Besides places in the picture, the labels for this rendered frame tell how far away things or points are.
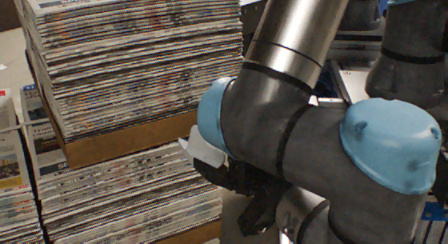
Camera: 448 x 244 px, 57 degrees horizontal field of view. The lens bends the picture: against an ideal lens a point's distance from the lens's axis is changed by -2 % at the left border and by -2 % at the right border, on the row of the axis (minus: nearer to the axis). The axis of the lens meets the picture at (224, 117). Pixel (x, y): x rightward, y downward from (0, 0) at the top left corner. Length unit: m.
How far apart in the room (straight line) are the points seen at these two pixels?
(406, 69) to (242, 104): 0.50
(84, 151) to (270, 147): 0.32
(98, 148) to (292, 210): 0.30
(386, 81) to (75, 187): 0.59
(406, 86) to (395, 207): 0.52
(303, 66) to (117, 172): 0.36
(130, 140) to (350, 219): 0.37
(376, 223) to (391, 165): 0.06
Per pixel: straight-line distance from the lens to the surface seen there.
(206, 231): 0.79
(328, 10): 0.41
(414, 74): 0.84
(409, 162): 0.32
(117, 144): 0.62
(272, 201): 0.46
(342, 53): 1.32
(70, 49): 0.55
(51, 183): 0.63
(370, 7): 1.30
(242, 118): 0.38
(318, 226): 0.42
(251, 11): 1.66
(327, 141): 0.35
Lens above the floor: 1.18
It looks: 29 degrees down
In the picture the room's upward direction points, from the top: straight up
